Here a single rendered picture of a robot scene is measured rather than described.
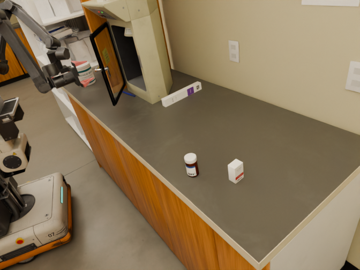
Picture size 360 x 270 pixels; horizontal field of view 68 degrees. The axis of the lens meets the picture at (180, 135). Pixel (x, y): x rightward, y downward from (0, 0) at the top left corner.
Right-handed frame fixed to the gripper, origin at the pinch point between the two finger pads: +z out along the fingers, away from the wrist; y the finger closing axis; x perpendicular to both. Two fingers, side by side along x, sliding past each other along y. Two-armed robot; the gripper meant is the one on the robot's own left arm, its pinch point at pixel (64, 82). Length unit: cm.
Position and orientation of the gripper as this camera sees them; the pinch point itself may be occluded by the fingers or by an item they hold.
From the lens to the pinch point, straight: 187.0
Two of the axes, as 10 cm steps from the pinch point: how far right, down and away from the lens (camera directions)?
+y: 8.0, -4.4, 4.1
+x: -5.8, -3.9, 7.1
